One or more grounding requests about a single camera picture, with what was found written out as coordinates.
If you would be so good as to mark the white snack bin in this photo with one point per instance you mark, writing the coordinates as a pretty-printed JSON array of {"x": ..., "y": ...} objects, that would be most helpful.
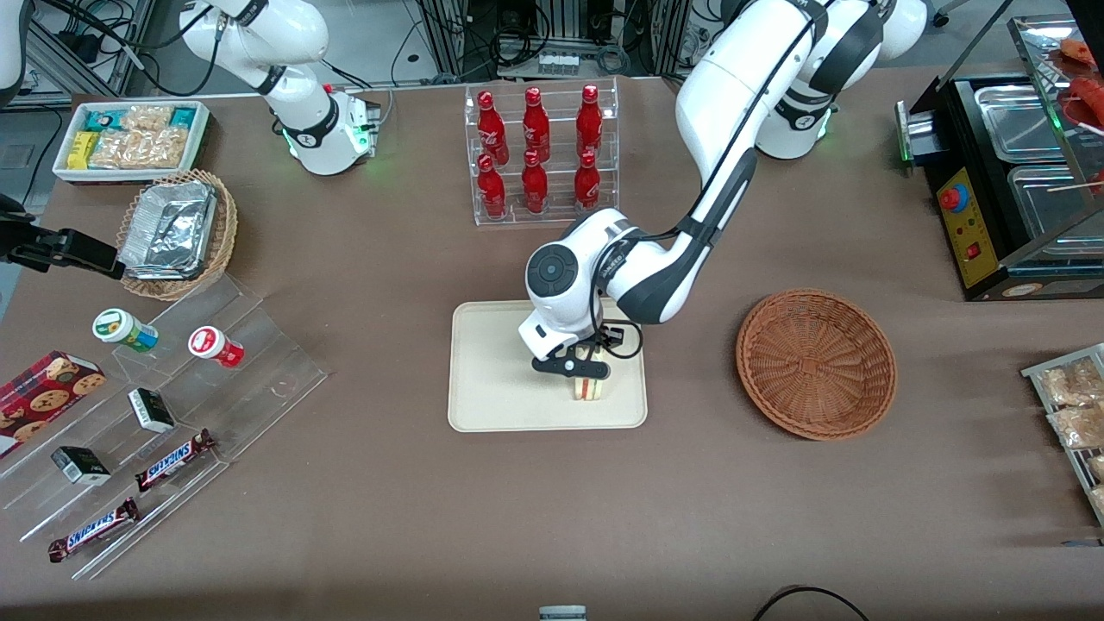
[{"x": 203, "y": 129}]

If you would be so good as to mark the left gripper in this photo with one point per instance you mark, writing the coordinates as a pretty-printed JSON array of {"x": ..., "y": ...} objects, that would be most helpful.
[{"x": 606, "y": 337}]

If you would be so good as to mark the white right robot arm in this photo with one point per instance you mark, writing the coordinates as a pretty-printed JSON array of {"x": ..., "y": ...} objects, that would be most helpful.
[{"x": 315, "y": 129}]

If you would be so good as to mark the stacked aluminium foil trays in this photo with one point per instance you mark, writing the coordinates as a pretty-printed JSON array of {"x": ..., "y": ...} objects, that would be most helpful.
[{"x": 168, "y": 228}]

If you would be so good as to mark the small black box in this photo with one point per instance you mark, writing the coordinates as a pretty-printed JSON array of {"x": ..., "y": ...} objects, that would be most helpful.
[
  {"x": 152, "y": 410},
  {"x": 80, "y": 466}
]

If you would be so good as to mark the clear acrylic bottle rack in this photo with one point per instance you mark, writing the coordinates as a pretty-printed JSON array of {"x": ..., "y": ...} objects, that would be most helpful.
[{"x": 561, "y": 172}]

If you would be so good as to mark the red cola bottle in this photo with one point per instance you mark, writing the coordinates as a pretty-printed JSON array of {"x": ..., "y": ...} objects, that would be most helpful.
[
  {"x": 492, "y": 191},
  {"x": 534, "y": 186},
  {"x": 491, "y": 129},
  {"x": 536, "y": 125},
  {"x": 589, "y": 122},
  {"x": 587, "y": 185}
]

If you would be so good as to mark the red lid yogurt cup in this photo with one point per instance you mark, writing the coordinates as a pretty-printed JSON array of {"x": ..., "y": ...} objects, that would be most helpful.
[{"x": 210, "y": 343}]

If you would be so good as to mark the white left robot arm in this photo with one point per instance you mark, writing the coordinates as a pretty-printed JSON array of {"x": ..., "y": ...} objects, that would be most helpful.
[{"x": 724, "y": 112}]

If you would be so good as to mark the green lid yogurt cup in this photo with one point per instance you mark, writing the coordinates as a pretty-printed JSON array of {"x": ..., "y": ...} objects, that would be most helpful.
[{"x": 116, "y": 326}]

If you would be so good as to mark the grey device edge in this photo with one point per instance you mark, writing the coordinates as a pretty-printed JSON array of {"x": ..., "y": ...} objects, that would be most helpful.
[{"x": 562, "y": 614}]

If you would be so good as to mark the grey metal frame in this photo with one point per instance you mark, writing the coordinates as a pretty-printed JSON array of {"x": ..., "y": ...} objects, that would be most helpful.
[{"x": 86, "y": 60}]

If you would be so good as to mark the black hot food display machine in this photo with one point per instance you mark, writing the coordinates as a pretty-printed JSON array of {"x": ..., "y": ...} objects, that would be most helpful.
[{"x": 975, "y": 233}]

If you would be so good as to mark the clear acrylic stepped shelf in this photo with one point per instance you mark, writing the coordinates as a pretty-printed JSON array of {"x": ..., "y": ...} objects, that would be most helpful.
[{"x": 259, "y": 379}]

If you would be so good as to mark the yellow snack packet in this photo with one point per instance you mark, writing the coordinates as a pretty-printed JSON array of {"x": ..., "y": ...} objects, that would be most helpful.
[{"x": 82, "y": 149}]

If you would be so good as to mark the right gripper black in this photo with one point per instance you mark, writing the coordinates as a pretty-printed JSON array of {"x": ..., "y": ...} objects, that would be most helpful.
[{"x": 39, "y": 246}]

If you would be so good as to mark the light wicker basket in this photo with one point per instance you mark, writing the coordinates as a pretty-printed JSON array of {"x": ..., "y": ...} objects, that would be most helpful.
[{"x": 226, "y": 233}]

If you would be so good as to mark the clear bagged pastry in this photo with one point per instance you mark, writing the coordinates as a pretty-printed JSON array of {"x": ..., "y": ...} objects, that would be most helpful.
[
  {"x": 1068, "y": 384},
  {"x": 1099, "y": 498},
  {"x": 1078, "y": 427},
  {"x": 1097, "y": 467}
]

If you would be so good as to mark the red sausage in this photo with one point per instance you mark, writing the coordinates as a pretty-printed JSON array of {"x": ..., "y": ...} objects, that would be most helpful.
[{"x": 1088, "y": 93}]

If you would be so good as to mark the clear rice cracker bag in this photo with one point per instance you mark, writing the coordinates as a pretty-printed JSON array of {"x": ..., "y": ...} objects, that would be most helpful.
[
  {"x": 138, "y": 149},
  {"x": 148, "y": 116}
]

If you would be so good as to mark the orange sausage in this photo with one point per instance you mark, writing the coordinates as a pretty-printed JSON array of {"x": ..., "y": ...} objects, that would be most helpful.
[{"x": 1076, "y": 48}]

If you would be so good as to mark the teal snack packet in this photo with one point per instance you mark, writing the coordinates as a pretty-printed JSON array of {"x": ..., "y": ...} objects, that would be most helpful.
[
  {"x": 183, "y": 116},
  {"x": 103, "y": 119}
]

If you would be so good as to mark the triangular sandwich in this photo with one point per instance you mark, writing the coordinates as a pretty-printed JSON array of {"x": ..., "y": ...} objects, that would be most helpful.
[{"x": 586, "y": 390}]

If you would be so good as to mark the red chocolate chip cookie box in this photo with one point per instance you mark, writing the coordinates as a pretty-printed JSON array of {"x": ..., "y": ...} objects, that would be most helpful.
[{"x": 43, "y": 401}]

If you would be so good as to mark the steel food pan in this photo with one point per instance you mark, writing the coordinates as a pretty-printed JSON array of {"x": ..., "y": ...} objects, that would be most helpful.
[
  {"x": 1048, "y": 211},
  {"x": 1018, "y": 121}
]

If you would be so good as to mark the white power strip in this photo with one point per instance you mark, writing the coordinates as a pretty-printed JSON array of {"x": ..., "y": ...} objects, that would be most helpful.
[{"x": 558, "y": 63}]

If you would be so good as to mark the cream plastic tray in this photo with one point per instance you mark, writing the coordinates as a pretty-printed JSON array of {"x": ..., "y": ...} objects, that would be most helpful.
[{"x": 492, "y": 379}]

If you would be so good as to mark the brown wicker basket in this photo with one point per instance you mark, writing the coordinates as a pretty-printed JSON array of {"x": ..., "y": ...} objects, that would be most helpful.
[{"x": 815, "y": 366}]

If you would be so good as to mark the Snickers chocolate bar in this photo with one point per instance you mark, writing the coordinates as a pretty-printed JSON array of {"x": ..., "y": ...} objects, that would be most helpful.
[
  {"x": 93, "y": 530},
  {"x": 172, "y": 461}
]

